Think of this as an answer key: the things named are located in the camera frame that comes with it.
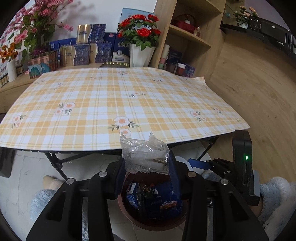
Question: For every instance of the grey fleece right forearm sleeve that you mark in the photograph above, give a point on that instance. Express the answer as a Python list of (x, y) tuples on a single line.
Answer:
[(278, 197)]

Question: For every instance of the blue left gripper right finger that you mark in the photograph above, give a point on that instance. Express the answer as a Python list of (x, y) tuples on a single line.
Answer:
[(174, 174)]

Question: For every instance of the stacked pastel paper cups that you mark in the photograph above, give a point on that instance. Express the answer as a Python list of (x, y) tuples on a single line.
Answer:
[(164, 56)]

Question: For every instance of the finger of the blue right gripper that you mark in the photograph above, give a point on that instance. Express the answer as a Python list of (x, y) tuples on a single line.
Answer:
[(199, 164)]

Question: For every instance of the clear plastic wrap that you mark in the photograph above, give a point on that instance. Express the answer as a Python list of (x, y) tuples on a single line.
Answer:
[(149, 156)]

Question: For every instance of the red rose plant white pot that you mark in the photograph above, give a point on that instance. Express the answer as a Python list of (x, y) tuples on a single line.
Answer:
[(141, 34)]

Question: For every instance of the grey fleece trouser leg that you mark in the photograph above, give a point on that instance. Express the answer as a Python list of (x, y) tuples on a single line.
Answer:
[(39, 202)]

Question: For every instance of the blue gold gift boxes stack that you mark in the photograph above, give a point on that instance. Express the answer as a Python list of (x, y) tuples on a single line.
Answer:
[(103, 46)]

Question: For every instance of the blue snack bag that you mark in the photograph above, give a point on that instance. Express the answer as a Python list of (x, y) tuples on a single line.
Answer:
[(143, 196)]

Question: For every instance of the plaid floral tablecloth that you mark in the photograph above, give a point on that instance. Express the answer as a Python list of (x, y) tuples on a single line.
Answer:
[(90, 109)]

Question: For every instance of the striped teal gift box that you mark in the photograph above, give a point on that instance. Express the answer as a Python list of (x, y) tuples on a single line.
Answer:
[(47, 62)]

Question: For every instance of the red paper cup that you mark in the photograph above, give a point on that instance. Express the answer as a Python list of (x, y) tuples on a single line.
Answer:
[(180, 69)]

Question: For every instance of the wooden shelf unit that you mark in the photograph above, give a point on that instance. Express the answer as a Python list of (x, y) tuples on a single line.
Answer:
[(200, 52)]

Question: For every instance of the brown round trash bin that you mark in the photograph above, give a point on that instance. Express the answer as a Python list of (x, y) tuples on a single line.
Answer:
[(151, 219)]

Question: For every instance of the orange flowers white vase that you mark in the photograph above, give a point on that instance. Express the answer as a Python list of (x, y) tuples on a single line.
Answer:
[(9, 54)]

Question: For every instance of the pink blossom plant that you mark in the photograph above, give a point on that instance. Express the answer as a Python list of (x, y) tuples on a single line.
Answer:
[(34, 27)]

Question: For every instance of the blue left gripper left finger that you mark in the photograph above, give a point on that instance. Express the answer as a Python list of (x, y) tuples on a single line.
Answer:
[(119, 176)]

